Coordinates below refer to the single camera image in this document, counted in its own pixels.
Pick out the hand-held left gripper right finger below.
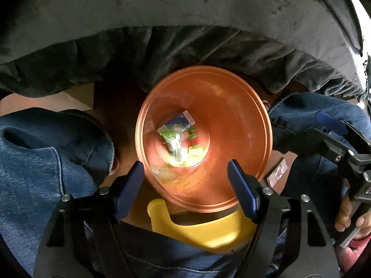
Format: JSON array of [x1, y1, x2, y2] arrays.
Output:
[[227, 159, 341, 278]]

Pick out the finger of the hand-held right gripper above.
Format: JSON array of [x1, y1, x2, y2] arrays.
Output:
[[316, 111, 371, 155], [293, 127, 358, 164]]

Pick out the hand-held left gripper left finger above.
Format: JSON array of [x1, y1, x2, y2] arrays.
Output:
[[33, 161, 145, 278]]

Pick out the orange plastic bin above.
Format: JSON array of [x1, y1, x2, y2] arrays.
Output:
[[135, 66, 273, 212]]

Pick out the person's right hand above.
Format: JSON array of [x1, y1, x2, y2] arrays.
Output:
[[335, 194, 371, 240]]

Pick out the person's right leg in jeans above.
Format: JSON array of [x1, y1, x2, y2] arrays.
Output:
[[268, 92, 371, 229]]

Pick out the person's leg in jeans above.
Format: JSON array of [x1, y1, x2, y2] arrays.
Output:
[[0, 107, 119, 275], [268, 92, 371, 229]]

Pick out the small silver packet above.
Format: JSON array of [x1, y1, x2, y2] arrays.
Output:
[[266, 158, 289, 189]]

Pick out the yellow plastic container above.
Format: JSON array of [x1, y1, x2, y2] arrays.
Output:
[[147, 198, 258, 255]]

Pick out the green snack wrapper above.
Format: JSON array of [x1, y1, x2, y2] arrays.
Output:
[[157, 124, 186, 165]]

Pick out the blue and white packet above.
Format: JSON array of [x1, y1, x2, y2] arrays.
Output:
[[166, 110, 195, 129]]

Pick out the person's left leg in jeans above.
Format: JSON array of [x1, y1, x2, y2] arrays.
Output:
[[0, 107, 119, 275]]

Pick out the grey fleece blanket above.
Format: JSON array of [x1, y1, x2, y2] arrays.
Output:
[[0, 0, 366, 100]]

